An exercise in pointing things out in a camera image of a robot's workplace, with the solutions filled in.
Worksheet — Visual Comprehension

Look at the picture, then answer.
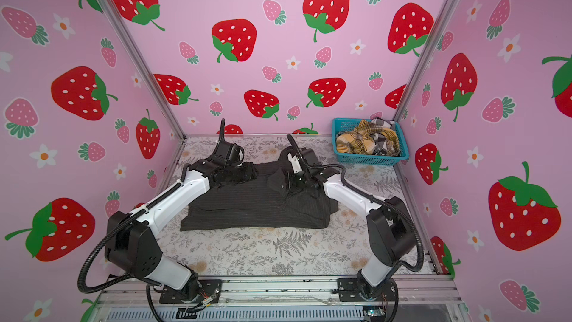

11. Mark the grey white shirt in basket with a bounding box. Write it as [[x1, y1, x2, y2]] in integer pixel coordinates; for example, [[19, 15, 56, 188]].
[[371, 117, 402, 157]]

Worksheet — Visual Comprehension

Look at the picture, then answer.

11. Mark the aluminium right corner post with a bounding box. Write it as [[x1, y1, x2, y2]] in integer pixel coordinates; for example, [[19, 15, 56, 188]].
[[394, 0, 460, 121]]

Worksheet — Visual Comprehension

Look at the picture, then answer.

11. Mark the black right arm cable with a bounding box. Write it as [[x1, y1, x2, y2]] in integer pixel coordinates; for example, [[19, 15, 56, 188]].
[[285, 133, 425, 322]]

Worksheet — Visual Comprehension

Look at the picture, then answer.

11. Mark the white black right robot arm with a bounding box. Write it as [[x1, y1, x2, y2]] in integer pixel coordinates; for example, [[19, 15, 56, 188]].
[[286, 165, 424, 301]]

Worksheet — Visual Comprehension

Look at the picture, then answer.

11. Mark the dark grey pinstriped shirt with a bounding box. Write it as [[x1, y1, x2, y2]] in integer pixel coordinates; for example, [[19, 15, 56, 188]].
[[180, 148, 339, 231]]

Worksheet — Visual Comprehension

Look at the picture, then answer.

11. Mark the aluminium corner post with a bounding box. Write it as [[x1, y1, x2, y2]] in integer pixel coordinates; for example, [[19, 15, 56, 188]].
[[97, 0, 186, 142], [394, 0, 460, 121]]

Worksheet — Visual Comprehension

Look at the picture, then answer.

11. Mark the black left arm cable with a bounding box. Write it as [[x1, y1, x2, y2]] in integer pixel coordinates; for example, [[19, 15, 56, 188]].
[[77, 118, 226, 322]]

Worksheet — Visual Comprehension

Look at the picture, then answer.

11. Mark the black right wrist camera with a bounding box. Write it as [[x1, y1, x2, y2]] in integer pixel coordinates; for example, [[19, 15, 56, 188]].
[[287, 148, 321, 174]]

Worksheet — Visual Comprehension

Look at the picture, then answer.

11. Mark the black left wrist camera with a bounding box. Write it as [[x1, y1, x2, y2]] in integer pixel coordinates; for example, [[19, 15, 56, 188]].
[[212, 141, 244, 166]]

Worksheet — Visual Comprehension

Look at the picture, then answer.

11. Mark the teal plastic basket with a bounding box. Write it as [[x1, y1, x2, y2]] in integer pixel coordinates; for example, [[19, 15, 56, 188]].
[[332, 117, 410, 166]]

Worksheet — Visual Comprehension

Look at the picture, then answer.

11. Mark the yellow plaid shirt in basket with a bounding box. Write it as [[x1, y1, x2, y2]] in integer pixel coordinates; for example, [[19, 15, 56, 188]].
[[335, 120, 378, 156]]

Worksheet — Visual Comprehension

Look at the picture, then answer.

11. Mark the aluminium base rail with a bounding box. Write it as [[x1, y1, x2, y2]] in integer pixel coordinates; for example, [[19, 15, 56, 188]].
[[88, 275, 471, 321]]

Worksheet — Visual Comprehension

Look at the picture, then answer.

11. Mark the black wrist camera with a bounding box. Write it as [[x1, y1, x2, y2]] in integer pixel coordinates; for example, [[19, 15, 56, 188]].
[[287, 148, 321, 174], [212, 141, 244, 166]]

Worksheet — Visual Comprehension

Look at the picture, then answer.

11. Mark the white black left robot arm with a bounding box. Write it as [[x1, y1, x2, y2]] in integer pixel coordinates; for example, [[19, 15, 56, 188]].
[[104, 160, 258, 301]]

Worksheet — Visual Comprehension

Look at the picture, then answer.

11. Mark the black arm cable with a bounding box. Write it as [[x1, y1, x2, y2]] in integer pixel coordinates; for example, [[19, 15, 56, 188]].
[[77, 118, 226, 322], [285, 133, 425, 322]]

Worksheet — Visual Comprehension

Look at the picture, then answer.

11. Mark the aluminium left corner post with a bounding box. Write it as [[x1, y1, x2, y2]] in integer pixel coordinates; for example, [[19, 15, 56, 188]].
[[97, 0, 186, 142]]

